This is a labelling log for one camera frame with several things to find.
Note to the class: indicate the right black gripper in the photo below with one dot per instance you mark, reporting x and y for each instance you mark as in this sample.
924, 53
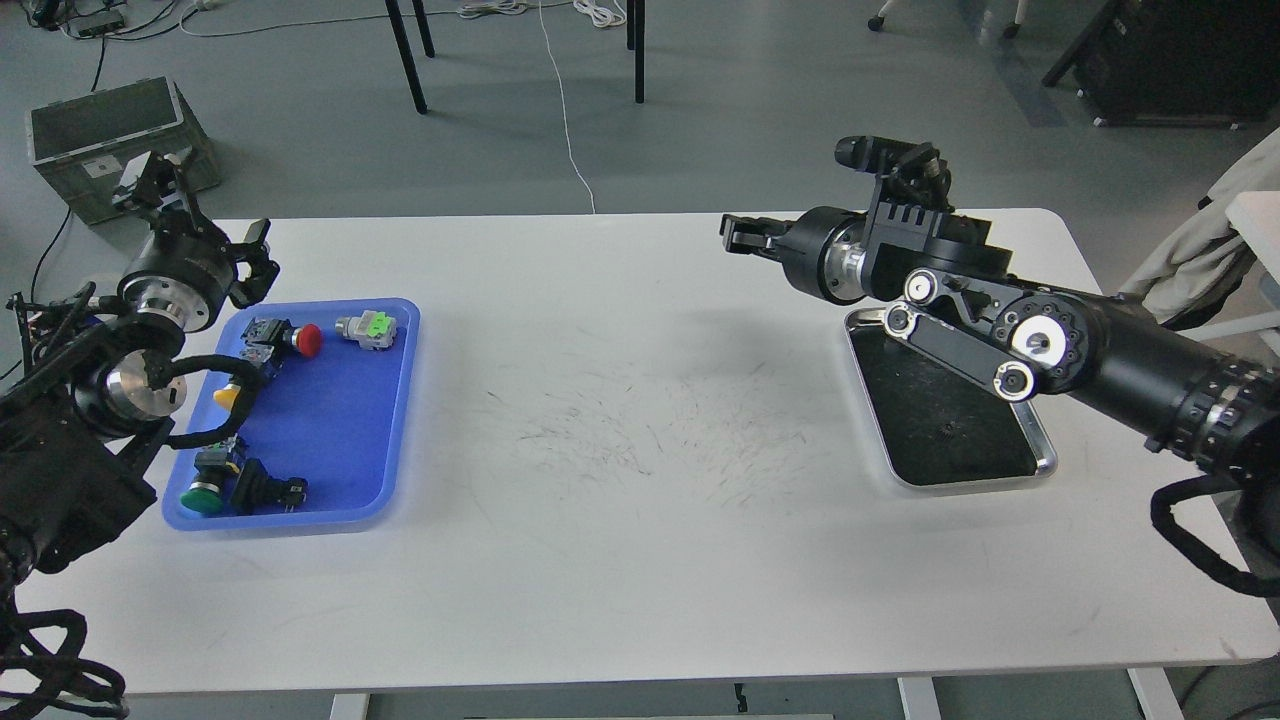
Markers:
821, 252

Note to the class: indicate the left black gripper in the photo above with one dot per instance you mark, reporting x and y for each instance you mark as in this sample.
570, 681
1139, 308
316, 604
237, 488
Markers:
187, 267

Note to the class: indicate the black industrial part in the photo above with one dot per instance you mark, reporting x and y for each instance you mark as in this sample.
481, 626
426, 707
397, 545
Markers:
255, 489

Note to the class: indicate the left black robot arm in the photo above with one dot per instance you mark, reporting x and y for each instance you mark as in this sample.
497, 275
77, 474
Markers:
104, 387

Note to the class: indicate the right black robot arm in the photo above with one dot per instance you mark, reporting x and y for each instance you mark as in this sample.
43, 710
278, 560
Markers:
951, 297

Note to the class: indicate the green grey connector part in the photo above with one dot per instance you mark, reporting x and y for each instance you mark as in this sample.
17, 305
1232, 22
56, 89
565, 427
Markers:
372, 330

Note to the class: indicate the grey plastic crate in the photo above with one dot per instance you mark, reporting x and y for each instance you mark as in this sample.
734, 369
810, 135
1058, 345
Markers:
81, 146

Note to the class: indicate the blue plastic tray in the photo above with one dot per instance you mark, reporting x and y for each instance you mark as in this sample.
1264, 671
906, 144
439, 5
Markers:
336, 420

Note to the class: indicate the black table leg right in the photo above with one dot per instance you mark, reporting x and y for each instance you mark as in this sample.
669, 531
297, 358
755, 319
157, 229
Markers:
635, 11

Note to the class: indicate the black table leg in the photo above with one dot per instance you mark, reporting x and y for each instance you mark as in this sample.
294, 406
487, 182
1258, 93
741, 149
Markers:
402, 37
635, 11

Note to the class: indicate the silver metal tray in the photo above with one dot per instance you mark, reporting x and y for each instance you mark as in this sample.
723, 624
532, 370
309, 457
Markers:
905, 398

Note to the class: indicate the black equipment case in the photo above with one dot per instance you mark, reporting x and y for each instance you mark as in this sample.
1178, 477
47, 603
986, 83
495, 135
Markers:
1176, 62

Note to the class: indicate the red push button switch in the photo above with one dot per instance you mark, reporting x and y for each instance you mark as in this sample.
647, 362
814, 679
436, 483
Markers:
282, 335

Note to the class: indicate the yellow push button switch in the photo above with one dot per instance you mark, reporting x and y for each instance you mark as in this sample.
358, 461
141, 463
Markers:
227, 396

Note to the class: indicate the green push button switch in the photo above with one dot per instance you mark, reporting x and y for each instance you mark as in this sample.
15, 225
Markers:
216, 466

